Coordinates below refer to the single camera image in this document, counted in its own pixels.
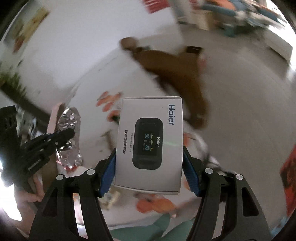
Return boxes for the wooden chair near right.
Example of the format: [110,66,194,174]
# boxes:
[120,37,209,129]

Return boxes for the white Haier oximeter box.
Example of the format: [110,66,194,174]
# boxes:
[114,96,183,195]

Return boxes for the clear wrapper brown strip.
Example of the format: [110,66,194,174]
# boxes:
[101,130,115,152]

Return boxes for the person left hand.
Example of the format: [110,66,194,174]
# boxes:
[15,174,45,206]

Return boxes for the potted green plant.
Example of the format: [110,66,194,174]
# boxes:
[1,71,27,100]

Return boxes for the silver foil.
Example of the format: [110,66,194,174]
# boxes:
[57,107,83,172]

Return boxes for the cardboard box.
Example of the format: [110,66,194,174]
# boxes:
[192,9,217,31]

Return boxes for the green trouser legs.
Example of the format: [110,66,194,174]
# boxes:
[110,214,195,240]

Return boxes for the red wall hanging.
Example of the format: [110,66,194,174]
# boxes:
[142,0,170,14]

